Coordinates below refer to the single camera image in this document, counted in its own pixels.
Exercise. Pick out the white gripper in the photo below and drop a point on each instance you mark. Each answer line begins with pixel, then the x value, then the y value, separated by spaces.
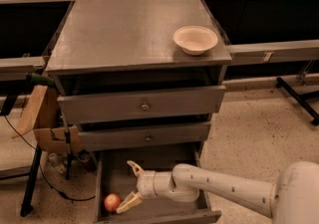
pixel 147 184

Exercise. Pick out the red apple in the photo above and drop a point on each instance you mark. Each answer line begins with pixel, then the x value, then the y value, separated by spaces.
pixel 112 202

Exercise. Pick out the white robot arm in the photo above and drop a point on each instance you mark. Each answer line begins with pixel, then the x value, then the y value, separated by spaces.
pixel 292 199

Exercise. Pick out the grey open bottom drawer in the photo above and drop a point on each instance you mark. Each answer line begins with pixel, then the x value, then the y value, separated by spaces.
pixel 115 176

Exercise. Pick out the grey middle drawer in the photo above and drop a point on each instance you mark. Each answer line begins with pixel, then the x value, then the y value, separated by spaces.
pixel 144 136

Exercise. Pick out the grey top drawer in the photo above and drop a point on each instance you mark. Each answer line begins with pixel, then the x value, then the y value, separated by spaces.
pixel 141 104

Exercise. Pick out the grey wooden drawer cabinet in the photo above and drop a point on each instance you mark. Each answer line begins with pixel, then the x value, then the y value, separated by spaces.
pixel 116 46

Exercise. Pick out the black tripod stand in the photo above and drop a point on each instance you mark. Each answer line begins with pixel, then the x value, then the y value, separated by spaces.
pixel 26 206

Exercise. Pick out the brown cardboard piece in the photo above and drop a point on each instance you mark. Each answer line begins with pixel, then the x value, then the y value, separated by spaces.
pixel 41 117

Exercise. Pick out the white paper bowl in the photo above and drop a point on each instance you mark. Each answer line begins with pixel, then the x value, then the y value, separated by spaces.
pixel 195 40

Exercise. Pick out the black floor stand base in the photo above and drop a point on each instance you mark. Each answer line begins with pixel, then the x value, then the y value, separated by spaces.
pixel 301 99

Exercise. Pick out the green handled tool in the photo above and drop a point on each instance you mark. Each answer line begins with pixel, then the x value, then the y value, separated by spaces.
pixel 40 80

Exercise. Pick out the grey left barrier rail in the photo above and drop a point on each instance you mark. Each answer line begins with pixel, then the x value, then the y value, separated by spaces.
pixel 13 69

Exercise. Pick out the grey barrier rail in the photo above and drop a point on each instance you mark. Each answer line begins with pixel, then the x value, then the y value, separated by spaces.
pixel 277 52
pixel 13 69

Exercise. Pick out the grey right barrier rail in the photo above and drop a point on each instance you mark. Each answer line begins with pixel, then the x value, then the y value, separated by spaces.
pixel 277 52

